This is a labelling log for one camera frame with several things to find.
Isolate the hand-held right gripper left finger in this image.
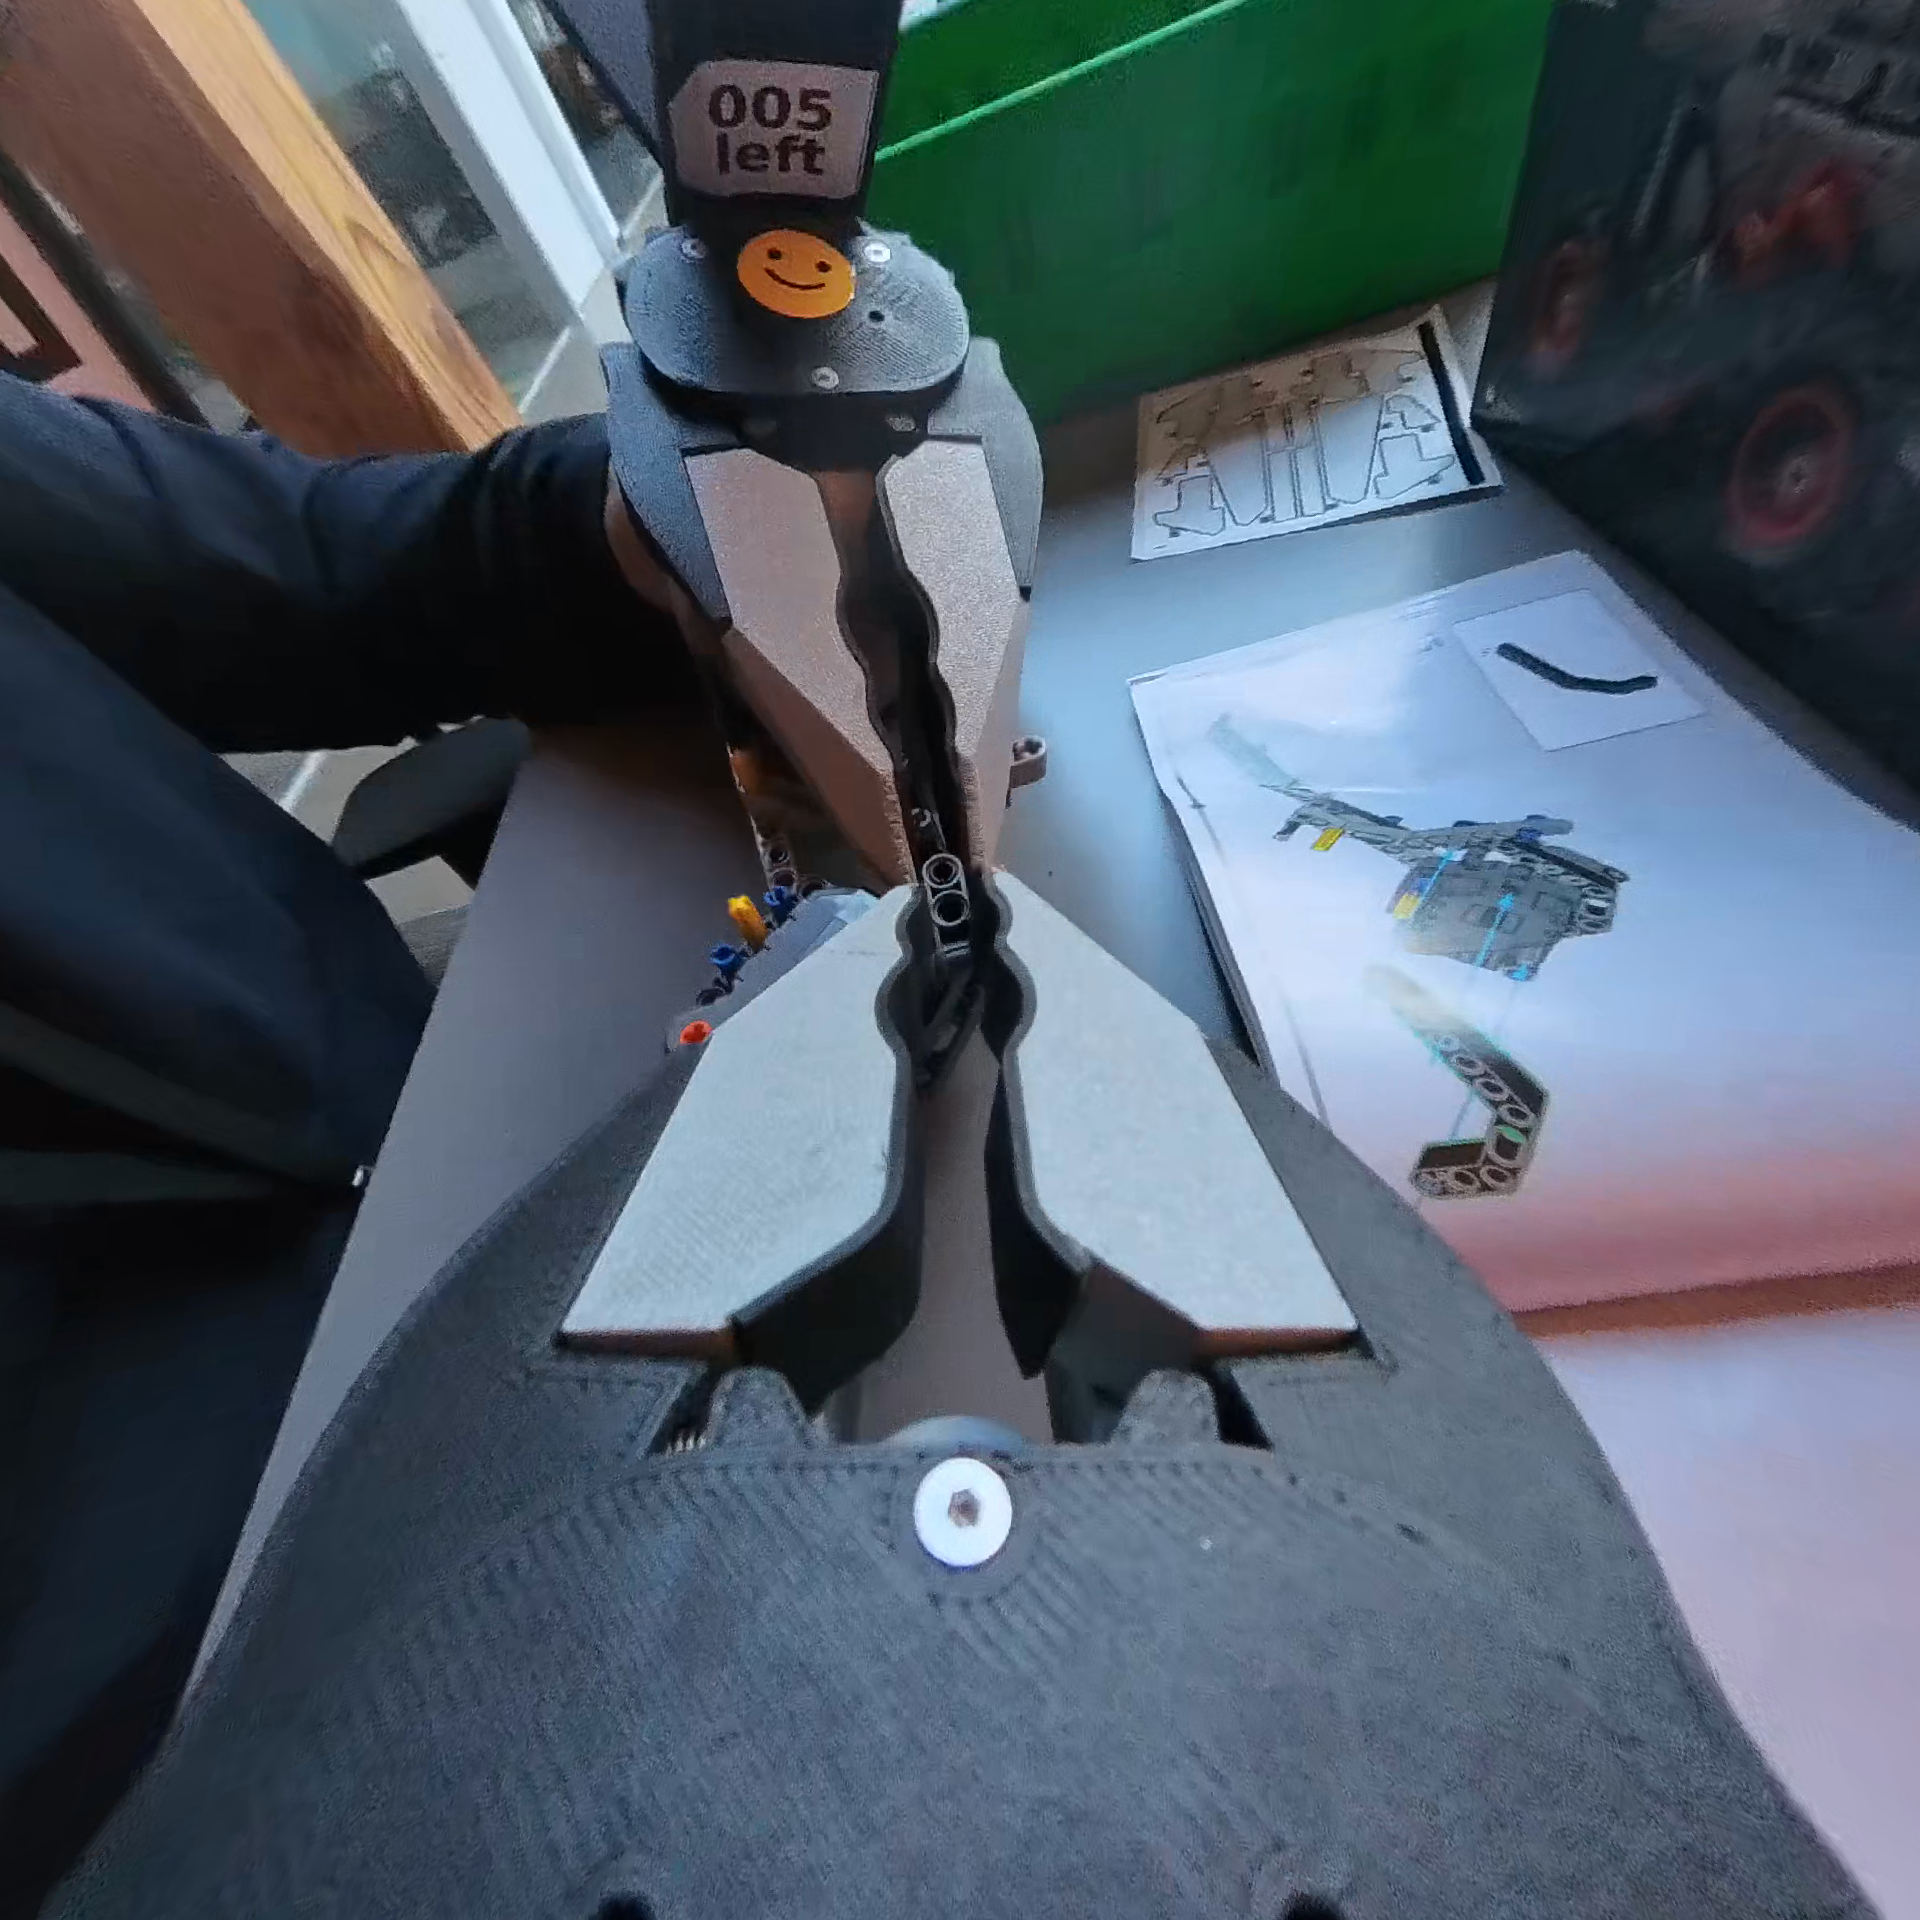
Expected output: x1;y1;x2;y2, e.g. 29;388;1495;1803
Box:
559;881;919;1412

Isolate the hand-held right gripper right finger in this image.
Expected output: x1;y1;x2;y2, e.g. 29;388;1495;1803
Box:
981;872;1358;1433

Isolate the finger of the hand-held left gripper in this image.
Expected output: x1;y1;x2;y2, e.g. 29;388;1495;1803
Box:
681;446;938;888
880;439;1034;878

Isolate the grey lego model assembly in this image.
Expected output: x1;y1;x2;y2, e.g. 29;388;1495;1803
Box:
671;730;1053;1052

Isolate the black bent lego beam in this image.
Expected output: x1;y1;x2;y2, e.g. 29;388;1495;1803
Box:
899;851;1028;1083

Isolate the person's left forearm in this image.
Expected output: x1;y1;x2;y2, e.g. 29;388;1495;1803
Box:
0;373;707;753

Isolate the open lego instruction booklet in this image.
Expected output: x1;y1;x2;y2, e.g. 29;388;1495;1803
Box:
1129;547;1920;1920

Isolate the black lego set box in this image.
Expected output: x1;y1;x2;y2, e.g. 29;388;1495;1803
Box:
1470;0;1920;782

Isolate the person's left hand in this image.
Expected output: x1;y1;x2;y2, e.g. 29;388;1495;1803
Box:
602;471;728;668

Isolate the white sticker sheet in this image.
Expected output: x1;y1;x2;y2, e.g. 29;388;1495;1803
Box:
1129;302;1504;563

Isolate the white framed glass door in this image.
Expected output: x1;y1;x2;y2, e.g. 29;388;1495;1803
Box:
247;0;667;405

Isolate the dark office chair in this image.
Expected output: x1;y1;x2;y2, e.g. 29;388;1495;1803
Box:
321;718;533;985

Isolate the green plastic bin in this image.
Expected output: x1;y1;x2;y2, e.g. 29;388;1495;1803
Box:
868;0;1562;428

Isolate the wooden cabinet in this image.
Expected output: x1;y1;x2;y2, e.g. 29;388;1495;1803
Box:
0;0;521;457

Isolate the person's dark clothing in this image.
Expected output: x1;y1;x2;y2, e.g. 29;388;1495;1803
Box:
0;583;437;1863

